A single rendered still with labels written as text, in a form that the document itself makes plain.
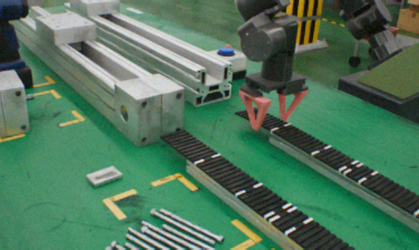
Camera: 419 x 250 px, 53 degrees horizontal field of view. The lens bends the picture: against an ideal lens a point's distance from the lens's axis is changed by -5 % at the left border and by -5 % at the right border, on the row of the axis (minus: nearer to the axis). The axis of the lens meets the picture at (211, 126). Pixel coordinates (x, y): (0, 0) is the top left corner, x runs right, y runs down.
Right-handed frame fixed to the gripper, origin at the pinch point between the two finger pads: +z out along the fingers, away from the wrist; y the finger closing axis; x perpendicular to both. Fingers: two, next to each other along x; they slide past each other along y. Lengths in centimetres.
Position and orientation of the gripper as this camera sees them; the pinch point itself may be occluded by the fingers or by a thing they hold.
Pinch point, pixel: (270, 120)
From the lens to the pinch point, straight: 85.0
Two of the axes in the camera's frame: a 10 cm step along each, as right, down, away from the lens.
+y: -7.9, 2.3, -5.6
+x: 6.0, 3.9, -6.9
